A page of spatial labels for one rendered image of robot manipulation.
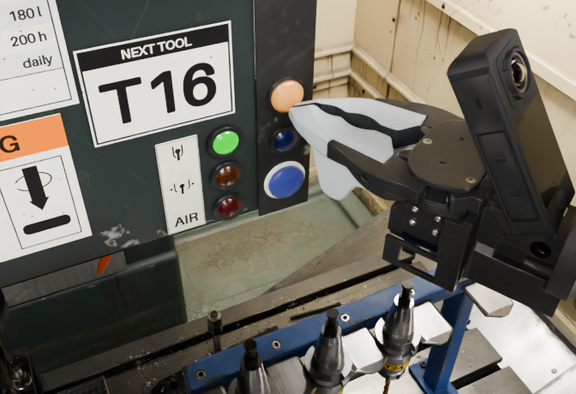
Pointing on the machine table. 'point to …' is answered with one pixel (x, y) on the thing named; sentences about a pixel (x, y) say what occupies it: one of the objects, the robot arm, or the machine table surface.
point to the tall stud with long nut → (215, 329)
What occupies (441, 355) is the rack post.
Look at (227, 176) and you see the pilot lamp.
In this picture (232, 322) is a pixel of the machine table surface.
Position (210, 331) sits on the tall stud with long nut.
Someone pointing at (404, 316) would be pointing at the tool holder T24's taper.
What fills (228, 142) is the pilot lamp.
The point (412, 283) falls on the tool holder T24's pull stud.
